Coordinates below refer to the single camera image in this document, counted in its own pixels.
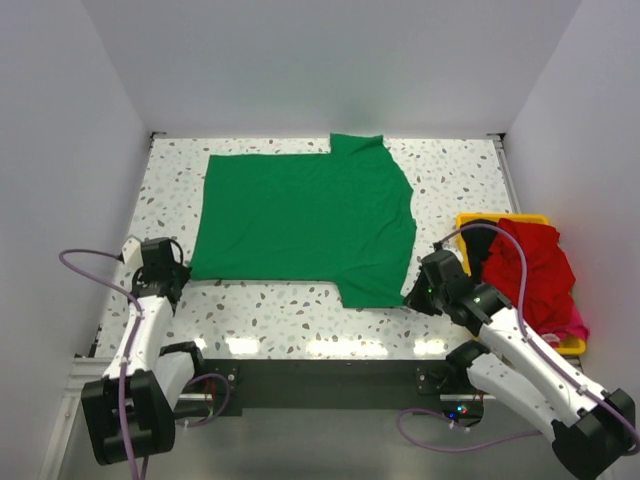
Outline green t shirt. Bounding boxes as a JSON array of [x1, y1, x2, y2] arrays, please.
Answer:
[[190, 134, 417, 308]]

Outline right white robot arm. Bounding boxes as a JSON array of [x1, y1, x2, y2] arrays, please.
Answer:
[[405, 249, 639, 479]]

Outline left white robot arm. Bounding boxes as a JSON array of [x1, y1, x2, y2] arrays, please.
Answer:
[[81, 237, 207, 465]]

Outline red t shirt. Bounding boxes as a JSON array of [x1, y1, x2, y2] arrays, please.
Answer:
[[482, 218, 575, 335]]

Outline yellow plastic bin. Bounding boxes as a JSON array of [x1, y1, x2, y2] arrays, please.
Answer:
[[456, 213, 587, 356]]

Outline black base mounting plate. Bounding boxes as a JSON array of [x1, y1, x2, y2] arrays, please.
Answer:
[[176, 359, 489, 427]]

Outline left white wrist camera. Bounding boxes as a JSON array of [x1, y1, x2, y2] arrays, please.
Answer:
[[120, 236, 143, 270]]

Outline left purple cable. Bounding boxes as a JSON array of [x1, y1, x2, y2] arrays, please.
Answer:
[[58, 248, 231, 480]]

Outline aluminium frame rail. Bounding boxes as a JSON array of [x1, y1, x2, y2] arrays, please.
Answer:
[[62, 326, 115, 399]]

